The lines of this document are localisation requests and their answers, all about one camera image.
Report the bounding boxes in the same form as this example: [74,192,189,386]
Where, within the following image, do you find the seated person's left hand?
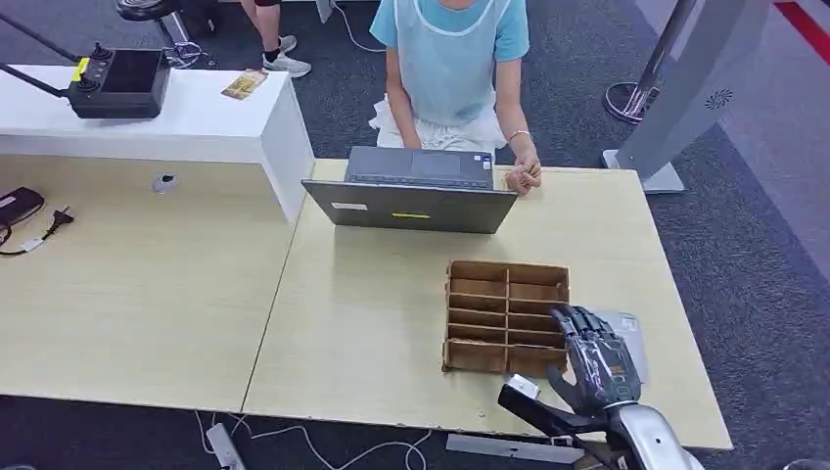
[504,150,543,197]

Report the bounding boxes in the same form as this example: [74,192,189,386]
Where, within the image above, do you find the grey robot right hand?
[546,305,643,416]

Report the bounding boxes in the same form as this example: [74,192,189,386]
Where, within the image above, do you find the wooden divided card box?
[441,260,572,379]

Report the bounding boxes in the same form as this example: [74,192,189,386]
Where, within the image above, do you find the grey laptop with yellow sticker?
[300,145,520,236]

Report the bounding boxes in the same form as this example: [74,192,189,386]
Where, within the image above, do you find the grey desk foot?
[445,433,585,466]

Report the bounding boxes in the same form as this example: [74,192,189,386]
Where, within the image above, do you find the seated person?
[368,0,543,197]

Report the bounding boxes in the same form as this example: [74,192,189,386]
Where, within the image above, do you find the grey kiosk stand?
[601,0,776,196]

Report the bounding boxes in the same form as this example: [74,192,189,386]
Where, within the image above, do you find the standing person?
[240,0,313,79]

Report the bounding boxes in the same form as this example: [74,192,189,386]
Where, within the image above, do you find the yellow brown printed card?
[220,69,270,102]

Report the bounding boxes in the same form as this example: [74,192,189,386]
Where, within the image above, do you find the red barrier belt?
[773,0,830,67]

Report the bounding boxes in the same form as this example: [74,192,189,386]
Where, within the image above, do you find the white raised counter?
[0,63,317,225]

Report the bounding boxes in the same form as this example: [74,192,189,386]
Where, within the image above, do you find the white power strip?
[205,422,248,470]

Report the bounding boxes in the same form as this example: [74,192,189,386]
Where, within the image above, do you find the black remote controller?
[67,42,172,120]

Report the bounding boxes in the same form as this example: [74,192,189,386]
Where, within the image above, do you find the chrome stool base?
[115,0,204,71]

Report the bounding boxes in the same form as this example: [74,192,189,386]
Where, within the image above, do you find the black rod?
[0,11,80,65]
[0,63,71,100]

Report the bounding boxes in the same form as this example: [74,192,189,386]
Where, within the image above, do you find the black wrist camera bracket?
[497,384,611,439]

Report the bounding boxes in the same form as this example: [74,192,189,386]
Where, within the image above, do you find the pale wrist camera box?
[504,374,541,400]

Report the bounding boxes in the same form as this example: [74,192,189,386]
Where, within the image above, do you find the chrome stanchion post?
[603,0,698,125]

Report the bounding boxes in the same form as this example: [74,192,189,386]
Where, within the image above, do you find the white floor cable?
[194,411,433,470]

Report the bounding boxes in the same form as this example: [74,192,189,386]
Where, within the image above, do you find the black power plug cable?
[0,206,75,258]

